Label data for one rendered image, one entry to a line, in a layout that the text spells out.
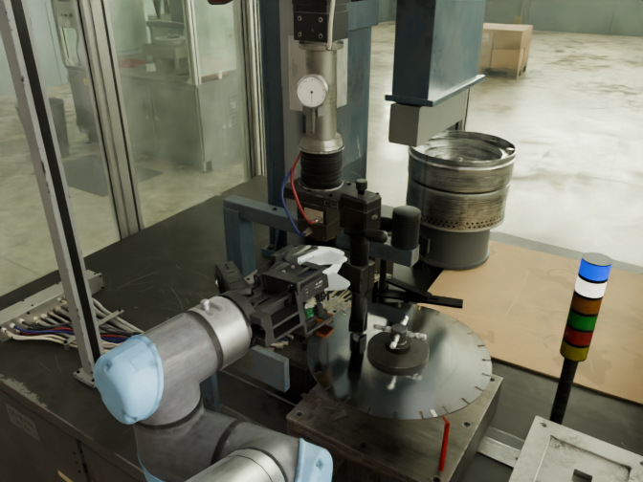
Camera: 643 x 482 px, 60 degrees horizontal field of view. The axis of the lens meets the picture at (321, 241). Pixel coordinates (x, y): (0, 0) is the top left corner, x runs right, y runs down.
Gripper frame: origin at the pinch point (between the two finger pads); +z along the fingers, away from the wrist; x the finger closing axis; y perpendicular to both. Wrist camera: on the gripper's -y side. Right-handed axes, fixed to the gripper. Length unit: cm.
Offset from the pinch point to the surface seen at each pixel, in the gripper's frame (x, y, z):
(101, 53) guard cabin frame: 32, -116, 33
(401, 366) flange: -25.8, -0.1, 13.3
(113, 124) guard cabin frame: 10, -120, 33
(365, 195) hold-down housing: 4.7, -4.0, 13.4
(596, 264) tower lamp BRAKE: -9.8, 24.5, 33.4
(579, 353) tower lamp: -26.9, 22.4, 33.6
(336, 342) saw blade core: -24.4, -13.5, 11.8
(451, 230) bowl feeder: -27, -28, 77
